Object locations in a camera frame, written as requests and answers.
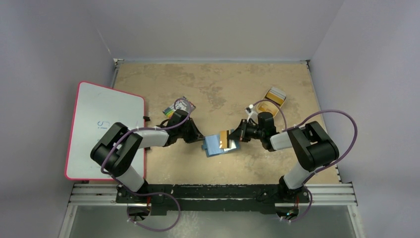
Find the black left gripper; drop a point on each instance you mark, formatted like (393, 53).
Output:
(195, 136)

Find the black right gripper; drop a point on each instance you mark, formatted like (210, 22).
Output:
(244, 131)

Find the gold credit card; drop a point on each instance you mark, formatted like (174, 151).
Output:
(226, 144)

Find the blue card holder wallet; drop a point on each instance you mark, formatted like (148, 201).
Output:
(211, 145)

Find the beige oval card tray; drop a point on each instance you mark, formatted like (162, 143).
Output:
(266, 106)

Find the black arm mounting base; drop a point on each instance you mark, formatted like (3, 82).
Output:
(262, 198)

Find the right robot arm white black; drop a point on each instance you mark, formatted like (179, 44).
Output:
(312, 146)

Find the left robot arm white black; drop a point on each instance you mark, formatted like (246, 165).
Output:
(116, 150)

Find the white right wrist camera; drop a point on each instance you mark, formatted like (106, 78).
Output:
(251, 112)

